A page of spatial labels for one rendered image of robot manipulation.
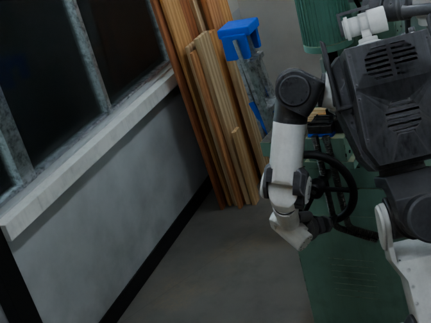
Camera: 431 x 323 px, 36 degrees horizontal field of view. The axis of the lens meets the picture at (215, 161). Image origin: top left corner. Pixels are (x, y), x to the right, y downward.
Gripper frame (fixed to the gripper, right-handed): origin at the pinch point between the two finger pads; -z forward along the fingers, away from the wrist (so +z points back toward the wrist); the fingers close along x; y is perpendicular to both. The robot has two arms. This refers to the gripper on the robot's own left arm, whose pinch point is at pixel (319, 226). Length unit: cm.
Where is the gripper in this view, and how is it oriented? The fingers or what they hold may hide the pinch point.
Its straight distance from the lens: 227.2
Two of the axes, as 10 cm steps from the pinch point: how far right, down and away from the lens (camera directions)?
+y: -2.4, -9.5, 1.8
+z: -5.2, -0.3, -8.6
